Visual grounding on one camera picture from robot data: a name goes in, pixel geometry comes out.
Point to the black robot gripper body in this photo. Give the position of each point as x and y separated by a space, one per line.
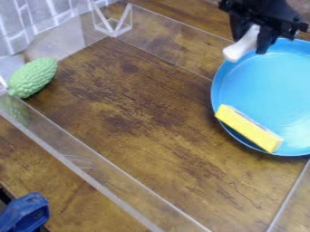
274 13

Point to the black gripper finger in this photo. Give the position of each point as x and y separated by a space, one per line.
239 25
266 38

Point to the white toy fish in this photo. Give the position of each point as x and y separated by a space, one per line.
235 51

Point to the blue round plate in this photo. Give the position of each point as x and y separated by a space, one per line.
267 87

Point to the yellow sponge block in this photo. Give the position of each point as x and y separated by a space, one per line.
259 135

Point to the grey checkered cloth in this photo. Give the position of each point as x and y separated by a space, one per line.
24 18

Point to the green bumpy toy gourd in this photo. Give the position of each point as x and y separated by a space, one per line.
32 77

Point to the clear acrylic barrier wall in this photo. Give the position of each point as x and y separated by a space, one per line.
118 141

